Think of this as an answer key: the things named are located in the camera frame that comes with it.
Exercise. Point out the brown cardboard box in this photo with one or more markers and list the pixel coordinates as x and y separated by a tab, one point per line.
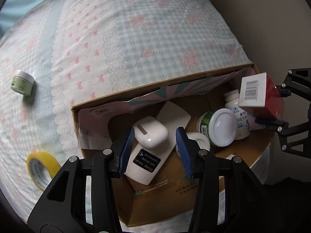
166	195

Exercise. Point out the small green cream jar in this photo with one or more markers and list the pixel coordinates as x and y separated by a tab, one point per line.
22	83

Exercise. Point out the red carton box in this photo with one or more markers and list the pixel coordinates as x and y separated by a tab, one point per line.
260	97

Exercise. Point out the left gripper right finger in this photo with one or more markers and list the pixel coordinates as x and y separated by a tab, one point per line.
229	196

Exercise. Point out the white earbuds case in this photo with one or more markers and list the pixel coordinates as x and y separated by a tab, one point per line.
150	133

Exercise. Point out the yellow tape roll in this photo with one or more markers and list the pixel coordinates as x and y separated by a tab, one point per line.
42	167

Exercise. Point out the white vitamin bottle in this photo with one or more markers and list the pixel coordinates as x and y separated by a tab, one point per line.
232	100

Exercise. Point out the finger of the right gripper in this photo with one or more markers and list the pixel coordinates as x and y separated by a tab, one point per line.
300	147
296	82

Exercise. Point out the white lid green jar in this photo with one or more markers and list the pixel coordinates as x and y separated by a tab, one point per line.
220	127

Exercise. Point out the small white round jar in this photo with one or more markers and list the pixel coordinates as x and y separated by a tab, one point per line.
198	141

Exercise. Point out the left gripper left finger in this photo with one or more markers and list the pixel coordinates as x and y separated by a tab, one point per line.
80	198

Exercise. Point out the checkered floral bed sheet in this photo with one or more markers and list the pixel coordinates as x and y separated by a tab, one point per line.
78	50

